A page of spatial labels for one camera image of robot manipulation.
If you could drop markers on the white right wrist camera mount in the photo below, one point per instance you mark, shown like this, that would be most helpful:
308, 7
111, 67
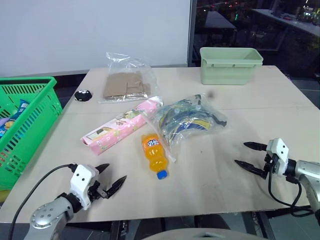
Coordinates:
277, 150

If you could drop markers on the long pink printed box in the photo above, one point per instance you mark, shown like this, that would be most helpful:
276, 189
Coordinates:
120, 125

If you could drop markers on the grey square background table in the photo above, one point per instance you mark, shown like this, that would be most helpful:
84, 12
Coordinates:
217, 21

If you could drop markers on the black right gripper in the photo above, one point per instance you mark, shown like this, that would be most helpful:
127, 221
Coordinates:
269, 163

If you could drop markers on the orange soda bottle blue cap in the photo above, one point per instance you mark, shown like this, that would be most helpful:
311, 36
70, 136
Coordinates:
155, 155

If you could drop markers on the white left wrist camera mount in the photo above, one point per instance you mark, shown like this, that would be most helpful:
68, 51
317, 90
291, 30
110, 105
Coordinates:
81, 178

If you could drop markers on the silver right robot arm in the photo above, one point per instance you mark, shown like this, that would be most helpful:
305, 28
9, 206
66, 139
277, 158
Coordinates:
308, 172

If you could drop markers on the black table frame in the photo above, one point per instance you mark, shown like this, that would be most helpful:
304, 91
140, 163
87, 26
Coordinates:
120, 230

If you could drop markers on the clear bag with blue-yellow item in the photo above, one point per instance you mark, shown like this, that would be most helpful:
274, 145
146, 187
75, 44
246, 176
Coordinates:
187, 120

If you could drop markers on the long white background table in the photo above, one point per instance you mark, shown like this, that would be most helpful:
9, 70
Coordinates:
287, 21

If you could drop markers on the green plastic shopping basket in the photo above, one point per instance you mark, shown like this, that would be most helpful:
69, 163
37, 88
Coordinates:
35, 110

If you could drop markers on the white partition board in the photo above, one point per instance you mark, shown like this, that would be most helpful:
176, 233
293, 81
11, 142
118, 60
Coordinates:
95, 32

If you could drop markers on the blue snack bag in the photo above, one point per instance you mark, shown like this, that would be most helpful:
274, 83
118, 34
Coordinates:
22, 108

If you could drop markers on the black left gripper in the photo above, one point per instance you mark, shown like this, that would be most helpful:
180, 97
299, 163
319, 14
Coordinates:
95, 191

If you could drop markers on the light green plastic bin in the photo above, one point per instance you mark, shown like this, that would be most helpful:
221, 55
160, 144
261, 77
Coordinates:
225, 72

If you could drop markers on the clear bag with brown cardboard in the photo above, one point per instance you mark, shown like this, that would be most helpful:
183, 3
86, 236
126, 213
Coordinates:
125, 83

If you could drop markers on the black round toy with eyes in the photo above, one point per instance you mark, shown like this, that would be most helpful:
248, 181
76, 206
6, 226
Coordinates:
83, 95

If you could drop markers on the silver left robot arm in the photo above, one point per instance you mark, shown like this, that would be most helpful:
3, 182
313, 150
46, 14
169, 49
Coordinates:
47, 215

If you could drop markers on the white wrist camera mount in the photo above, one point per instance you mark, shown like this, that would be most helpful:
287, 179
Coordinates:
81, 178
277, 150

